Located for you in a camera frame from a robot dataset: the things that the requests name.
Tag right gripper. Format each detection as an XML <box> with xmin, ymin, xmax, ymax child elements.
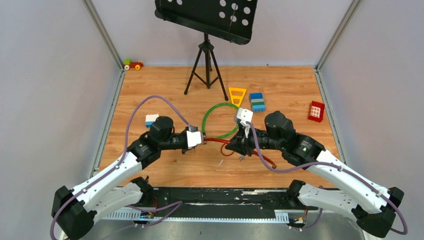
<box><xmin>225</xmin><ymin>122</ymin><xmax>284</xmax><ymax>157</ymax></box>

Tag red padlock with thin cable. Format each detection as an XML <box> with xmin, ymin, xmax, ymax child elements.
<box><xmin>220</xmin><ymin>144</ymin><xmax>235</xmax><ymax>157</ymax></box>

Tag black music stand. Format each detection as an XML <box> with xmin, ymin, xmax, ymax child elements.
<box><xmin>154</xmin><ymin>0</ymin><xmax>258</xmax><ymax>101</ymax></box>

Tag red window block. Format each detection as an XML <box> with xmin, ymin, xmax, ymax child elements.
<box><xmin>307</xmin><ymin>101</ymin><xmax>325</xmax><ymax>123</ymax></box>

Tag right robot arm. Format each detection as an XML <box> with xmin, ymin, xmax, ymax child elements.
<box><xmin>226</xmin><ymin>108</ymin><xmax>404</xmax><ymax>238</ymax></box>

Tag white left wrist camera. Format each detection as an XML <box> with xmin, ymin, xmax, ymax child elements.
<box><xmin>186</xmin><ymin>125</ymin><xmax>204</xmax><ymax>149</ymax></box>

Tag blue green stacked blocks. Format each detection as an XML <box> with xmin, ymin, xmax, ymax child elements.
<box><xmin>249</xmin><ymin>92</ymin><xmax>266</xmax><ymax>112</ymax></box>

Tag yellow triangular plastic piece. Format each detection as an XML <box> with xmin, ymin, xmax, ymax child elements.
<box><xmin>228</xmin><ymin>87</ymin><xmax>247</xmax><ymax>107</ymax></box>

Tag white blue block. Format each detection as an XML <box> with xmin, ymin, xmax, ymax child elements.
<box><xmin>145</xmin><ymin>114</ymin><xmax>159</xmax><ymax>128</ymax></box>

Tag thick red cable lock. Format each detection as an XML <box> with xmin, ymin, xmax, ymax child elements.
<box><xmin>204</xmin><ymin>137</ymin><xmax>277</xmax><ymax>169</ymax></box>

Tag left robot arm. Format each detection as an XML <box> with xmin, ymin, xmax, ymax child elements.
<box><xmin>51</xmin><ymin>116</ymin><xmax>205</xmax><ymax>240</ymax></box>

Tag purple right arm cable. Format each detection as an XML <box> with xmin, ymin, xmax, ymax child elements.
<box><xmin>246</xmin><ymin>121</ymin><xmax>409</xmax><ymax>236</ymax></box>

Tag toy car red green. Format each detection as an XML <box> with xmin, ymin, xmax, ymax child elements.
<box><xmin>123</xmin><ymin>58</ymin><xmax>144</xmax><ymax>71</ymax></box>

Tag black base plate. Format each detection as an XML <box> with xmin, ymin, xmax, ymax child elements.
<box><xmin>120</xmin><ymin>187</ymin><xmax>319</xmax><ymax>220</ymax></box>

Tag green cable lock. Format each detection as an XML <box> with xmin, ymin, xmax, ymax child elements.
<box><xmin>201</xmin><ymin>102</ymin><xmax>239</xmax><ymax>139</ymax></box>

